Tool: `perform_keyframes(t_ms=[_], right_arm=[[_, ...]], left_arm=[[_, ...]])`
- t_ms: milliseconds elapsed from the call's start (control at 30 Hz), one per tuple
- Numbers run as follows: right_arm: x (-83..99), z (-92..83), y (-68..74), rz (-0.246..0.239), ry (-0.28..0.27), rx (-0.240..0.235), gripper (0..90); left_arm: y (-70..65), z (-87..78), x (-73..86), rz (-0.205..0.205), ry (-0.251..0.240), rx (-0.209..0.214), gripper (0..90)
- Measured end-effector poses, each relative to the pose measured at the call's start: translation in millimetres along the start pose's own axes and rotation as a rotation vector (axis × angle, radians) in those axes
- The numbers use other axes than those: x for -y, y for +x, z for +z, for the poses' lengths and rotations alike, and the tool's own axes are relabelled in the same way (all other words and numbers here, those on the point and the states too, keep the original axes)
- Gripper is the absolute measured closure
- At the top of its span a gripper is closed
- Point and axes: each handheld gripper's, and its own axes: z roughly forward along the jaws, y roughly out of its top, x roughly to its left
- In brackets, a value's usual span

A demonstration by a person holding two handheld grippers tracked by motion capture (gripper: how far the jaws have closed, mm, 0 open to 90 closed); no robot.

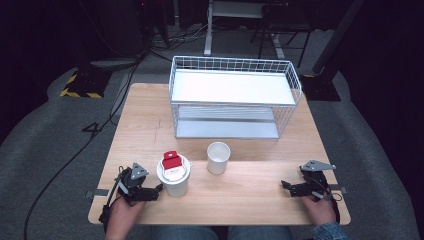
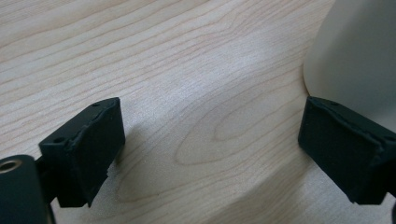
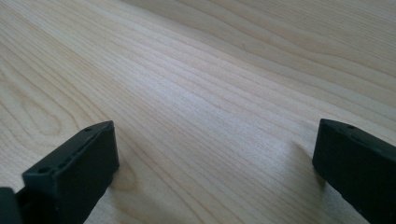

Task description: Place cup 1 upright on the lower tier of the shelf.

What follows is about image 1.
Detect person's right hand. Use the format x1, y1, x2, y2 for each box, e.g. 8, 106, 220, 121
300, 194, 338, 227

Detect person's right leg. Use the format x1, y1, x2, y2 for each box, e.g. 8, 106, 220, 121
227, 225, 295, 240

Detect white wire shelf rack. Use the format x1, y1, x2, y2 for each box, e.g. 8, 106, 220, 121
168, 55, 304, 141

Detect long black floor cable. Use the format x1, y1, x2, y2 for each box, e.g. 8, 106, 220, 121
23, 54, 145, 240

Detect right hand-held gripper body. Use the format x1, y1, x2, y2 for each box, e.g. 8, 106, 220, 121
289, 159, 337, 200

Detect bundle of floor cables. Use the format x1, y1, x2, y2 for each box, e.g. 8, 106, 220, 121
146, 19, 214, 64

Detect black chair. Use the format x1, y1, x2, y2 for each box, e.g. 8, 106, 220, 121
249, 1, 316, 69

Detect right hand-held gripper cable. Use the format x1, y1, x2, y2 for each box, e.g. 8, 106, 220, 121
316, 186, 342, 225

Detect person's left leg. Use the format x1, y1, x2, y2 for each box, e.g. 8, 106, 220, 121
149, 225, 220, 240

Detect left hand-held gripper cable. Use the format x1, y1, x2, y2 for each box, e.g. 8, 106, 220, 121
98, 166, 125, 234

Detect tall white cup with lid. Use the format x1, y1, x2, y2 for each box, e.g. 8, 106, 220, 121
156, 150, 194, 198

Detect hand-held gripper cable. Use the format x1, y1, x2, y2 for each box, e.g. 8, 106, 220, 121
316, 186, 342, 225
98, 166, 125, 234

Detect black yellow striped stand base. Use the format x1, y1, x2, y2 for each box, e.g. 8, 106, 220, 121
59, 68, 114, 100

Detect person's left hand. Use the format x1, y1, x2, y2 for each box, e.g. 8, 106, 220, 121
105, 195, 148, 231

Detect desk with white frame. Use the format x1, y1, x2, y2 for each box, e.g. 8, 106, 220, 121
203, 0, 288, 60

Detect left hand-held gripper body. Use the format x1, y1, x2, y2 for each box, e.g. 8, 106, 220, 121
114, 162, 162, 203

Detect small white cup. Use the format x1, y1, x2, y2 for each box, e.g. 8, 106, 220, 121
206, 141, 232, 176

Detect black stand with base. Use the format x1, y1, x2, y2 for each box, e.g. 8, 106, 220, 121
299, 0, 366, 103

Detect person's leg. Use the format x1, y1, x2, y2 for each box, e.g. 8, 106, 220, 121
149, 225, 220, 240
227, 225, 295, 240

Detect grey tape strip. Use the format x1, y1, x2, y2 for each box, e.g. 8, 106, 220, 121
85, 188, 111, 199
328, 183, 348, 195

